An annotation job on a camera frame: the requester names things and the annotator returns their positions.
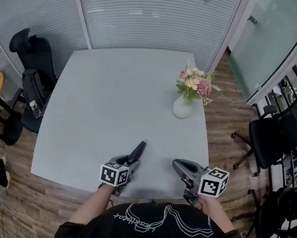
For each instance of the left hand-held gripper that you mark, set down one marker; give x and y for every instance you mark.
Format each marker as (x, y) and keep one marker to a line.
(113, 175)

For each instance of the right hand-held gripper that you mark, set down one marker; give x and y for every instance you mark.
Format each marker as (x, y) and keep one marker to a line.
(209, 188)

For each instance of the purple eggplant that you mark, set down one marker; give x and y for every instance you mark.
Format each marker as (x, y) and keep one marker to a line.
(136, 151)

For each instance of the person's left forearm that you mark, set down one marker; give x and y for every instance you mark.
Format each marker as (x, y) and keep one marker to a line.
(92, 205)

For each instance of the person's right forearm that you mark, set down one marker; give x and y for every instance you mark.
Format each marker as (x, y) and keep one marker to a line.
(217, 215)

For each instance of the light grey square table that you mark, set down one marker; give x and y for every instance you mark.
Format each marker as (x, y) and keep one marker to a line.
(107, 106)

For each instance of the white ceramic vase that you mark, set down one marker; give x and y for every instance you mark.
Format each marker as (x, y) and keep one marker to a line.
(182, 110)

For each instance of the person's black printed t-shirt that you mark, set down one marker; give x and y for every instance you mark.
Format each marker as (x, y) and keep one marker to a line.
(157, 235)

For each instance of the pink and yellow flower bouquet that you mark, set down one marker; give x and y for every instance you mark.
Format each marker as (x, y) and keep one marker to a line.
(194, 83)

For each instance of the black mesh office chair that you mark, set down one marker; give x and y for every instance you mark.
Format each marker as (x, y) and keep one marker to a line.
(273, 134)

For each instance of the clear water bottle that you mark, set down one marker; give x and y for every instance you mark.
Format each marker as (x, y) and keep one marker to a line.
(35, 109)

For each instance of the black swivel chair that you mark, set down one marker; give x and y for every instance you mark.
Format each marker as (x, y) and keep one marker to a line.
(284, 209)

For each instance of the black backpack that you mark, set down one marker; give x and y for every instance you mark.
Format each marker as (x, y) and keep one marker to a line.
(37, 88)

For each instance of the black high-back office chair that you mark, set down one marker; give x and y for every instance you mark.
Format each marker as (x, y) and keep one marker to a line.
(36, 54)

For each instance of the frosted glass door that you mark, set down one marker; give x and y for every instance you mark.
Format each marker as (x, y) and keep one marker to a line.
(272, 44)

